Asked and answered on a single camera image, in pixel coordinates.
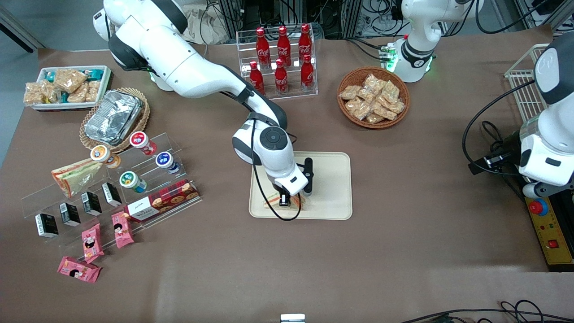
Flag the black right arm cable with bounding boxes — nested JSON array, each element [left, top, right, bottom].
[[251, 114, 302, 222]]

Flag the red lid yogurt cup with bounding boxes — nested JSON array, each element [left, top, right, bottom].
[[130, 131, 158, 156]]

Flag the stacked foil containers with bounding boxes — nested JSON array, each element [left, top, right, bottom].
[[84, 90, 144, 145]]

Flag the round brown wicker basket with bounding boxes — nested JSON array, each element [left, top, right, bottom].
[[337, 66, 410, 130]]

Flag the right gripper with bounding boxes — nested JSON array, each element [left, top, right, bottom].
[[268, 157, 313, 207]]

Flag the pink snack packet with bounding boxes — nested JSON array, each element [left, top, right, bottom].
[[82, 223, 105, 264], [111, 212, 135, 249], [57, 256, 102, 284]]

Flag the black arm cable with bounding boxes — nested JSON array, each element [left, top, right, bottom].
[[462, 80, 537, 176], [251, 114, 302, 222]]

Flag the yellow emergency stop box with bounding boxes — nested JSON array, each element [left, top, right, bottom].
[[525, 196, 574, 272]]

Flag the blue lid yogurt cup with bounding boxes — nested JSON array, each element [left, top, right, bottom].
[[156, 152, 181, 175]]

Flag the triangle sandwich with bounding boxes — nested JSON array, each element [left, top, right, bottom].
[[262, 190, 306, 212], [51, 158, 104, 198]]

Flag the clear acrylic bottle rack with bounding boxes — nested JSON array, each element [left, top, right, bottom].
[[236, 23, 318, 104]]

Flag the orange lid yogurt cup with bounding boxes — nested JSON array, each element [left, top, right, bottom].
[[90, 145, 121, 169]]

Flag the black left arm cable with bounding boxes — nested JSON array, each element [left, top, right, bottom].
[[462, 80, 537, 176]]

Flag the red cola bottle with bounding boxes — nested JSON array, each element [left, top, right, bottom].
[[256, 28, 271, 69], [274, 58, 288, 95], [300, 54, 315, 92], [249, 61, 265, 96], [277, 26, 292, 67], [298, 24, 313, 61]]

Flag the green lid yogurt cup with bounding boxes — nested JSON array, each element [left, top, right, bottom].
[[119, 171, 148, 194]]

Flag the white wire basket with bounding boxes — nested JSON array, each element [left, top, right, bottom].
[[504, 44, 552, 124]]

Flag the white rectangular snack bin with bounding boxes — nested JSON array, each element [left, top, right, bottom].
[[30, 65, 112, 111]]

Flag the beige plastic tray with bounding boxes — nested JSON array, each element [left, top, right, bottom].
[[249, 151, 353, 221]]

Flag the small black carton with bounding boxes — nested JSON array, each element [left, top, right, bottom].
[[60, 202, 82, 227], [36, 216, 59, 238], [102, 182, 122, 207], [81, 192, 103, 216]]

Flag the black floor cables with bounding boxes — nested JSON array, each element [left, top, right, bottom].
[[399, 300, 574, 323]]

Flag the clear acrylic step display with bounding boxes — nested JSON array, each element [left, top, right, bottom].
[[20, 131, 203, 261]]

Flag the oval wicker basket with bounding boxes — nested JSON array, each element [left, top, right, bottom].
[[80, 87, 151, 154]]

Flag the red plaid cookie box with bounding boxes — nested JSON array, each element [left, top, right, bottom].
[[123, 179, 200, 223]]

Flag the aluminium equipment frame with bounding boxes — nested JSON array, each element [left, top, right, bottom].
[[217, 0, 406, 40]]

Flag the brown paper table cover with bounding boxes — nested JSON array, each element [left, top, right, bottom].
[[0, 25, 574, 323]]

